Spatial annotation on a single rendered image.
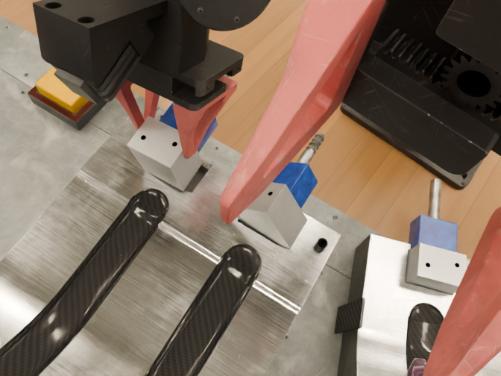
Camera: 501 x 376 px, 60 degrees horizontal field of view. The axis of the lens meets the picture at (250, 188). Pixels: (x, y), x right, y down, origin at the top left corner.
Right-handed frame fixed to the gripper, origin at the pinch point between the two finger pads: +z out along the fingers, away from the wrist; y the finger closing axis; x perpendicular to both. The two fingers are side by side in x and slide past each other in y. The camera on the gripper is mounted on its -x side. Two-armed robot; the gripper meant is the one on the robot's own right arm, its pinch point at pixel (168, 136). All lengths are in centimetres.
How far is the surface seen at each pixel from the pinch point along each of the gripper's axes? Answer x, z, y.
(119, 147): 0.2, 4.5, -6.2
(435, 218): 14.2, 6.0, 25.9
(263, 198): 1.0, 2.4, 10.3
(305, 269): 0.4, 7.7, 16.4
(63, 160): 1.1, 12.4, -16.4
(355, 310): 2.5, 12.1, 22.4
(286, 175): 5.3, 2.3, 10.7
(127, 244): -6.4, 9.1, 0.5
